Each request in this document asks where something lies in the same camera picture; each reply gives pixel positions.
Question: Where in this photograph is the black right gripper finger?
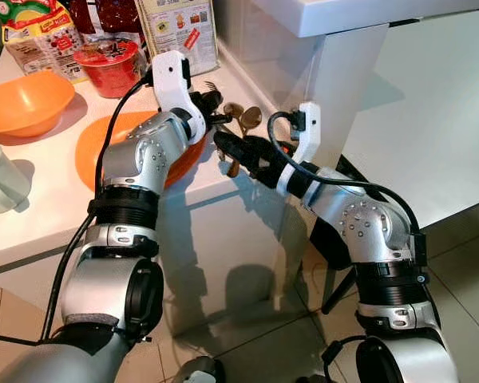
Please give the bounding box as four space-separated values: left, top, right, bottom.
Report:
213 129 264 162
239 156 277 189

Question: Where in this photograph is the white printed carton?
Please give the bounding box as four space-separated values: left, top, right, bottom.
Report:
134 0 220 77

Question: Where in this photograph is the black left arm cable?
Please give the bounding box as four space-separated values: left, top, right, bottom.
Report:
0 72 156 349

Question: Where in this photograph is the white raised counter shelf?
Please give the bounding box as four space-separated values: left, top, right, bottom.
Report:
247 0 479 170

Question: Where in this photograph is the orange plastic plate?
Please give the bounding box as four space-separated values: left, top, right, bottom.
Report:
75 111 210 193

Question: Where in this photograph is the grey robot leg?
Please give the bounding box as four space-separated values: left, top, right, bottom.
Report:
172 356 226 383

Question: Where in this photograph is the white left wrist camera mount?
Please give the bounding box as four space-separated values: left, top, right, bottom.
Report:
149 49 208 146

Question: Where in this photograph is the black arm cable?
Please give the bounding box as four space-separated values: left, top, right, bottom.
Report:
267 110 429 240
0 72 156 349

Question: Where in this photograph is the bronze spoon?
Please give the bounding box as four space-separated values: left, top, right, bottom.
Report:
222 102 245 160
227 106 263 178

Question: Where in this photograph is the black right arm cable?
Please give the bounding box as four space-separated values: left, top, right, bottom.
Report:
267 110 429 240

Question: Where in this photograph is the red instant noodle cup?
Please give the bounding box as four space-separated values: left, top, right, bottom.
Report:
73 37 149 99

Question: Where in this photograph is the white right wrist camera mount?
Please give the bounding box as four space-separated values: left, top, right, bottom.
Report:
291 101 323 166

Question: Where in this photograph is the dark red snack bag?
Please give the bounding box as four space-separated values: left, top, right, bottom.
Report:
66 0 144 41

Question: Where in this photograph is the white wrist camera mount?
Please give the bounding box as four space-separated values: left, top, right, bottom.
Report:
291 101 323 166
149 49 208 146

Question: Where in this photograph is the yellow and red snack bag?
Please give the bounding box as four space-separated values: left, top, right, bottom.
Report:
0 0 86 83

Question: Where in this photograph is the orange plastic bowl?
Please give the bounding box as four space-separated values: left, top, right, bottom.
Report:
0 69 76 138

